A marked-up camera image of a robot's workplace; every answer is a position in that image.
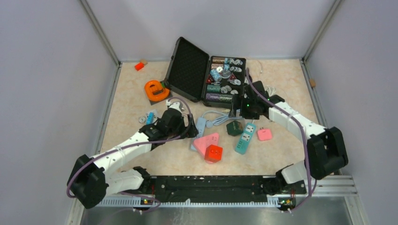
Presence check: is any light blue cable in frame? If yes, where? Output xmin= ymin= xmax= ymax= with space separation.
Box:
xmin=202 ymin=110 xmax=245 ymax=127

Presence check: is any wooden block on rail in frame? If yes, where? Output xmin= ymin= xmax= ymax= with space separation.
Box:
xmin=309 ymin=79 xmax=316 ymax=88

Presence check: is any red cube socket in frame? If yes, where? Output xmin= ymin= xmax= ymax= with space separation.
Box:
xmin=204 ymin=144 xmax=223 ymax=163

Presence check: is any black open carrying case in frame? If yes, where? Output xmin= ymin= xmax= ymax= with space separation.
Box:
xmin=163 ymin=37 xmax=246 ymax=108

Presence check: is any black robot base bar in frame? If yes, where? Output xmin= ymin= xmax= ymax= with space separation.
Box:
xmin=121 ymin=175 xmax=307 ymax=204

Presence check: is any light blue plug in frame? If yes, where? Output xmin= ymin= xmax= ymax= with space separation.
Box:
xmin=206 ymin=120 xmax=214 ymax=128

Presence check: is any dark green cube socket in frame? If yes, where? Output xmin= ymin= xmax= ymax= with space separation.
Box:
xmin=226 ymin=120 xmax=244 ymax=136

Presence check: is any pink triangular power strip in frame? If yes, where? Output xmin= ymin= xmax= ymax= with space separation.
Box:
xmin=192 ymin=133 xmax=220 ymax=157

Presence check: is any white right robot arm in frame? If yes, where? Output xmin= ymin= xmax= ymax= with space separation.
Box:
xmin=230 ymin=81 xmax=349 ymax=193

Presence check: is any small blue plug adapter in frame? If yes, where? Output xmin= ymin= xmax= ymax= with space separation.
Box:
xmin=146 ymin=112 xmax=154 ymax=125

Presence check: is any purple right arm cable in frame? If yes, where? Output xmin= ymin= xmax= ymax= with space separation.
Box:
xmin=245 ymin=68 xmax=318 ymax=213

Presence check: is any light blue power strip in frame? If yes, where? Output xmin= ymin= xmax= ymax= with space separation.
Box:
xmin=190 ymin=117 xmax=207 ymax=151

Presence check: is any small pink plug adapter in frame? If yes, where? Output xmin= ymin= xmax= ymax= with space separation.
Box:
xmin=256 ymin=128 xmax=273 ymax=142

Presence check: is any small red block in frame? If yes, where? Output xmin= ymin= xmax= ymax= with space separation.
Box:
xmin=134 ymin=62 xmax=145 ymax=71

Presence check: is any teal power strip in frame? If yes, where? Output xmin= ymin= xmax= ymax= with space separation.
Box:
xmin=235 ymin=123 xmax=256 ymax=155

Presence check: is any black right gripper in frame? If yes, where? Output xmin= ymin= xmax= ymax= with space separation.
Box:
xmin=229 ymin=94 xmax=260 ymax=120

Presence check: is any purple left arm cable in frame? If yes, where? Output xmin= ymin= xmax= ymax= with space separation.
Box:
xmin=66 ymin=97 xmax=191 ymax=215

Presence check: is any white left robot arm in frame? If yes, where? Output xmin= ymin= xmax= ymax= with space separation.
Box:
xmin=66 ymin=97 xmax=199 ymax=209

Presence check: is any orange tape dispenser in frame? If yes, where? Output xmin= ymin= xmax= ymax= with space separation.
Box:
xmin=144 ymin=80 xmax=170 ymax=102

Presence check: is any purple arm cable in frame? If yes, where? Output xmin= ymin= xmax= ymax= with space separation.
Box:
xmin=66 ymin=97 xmax=191 ymax=215
xmin=245 ymin=68 xmax=318 ymax=213

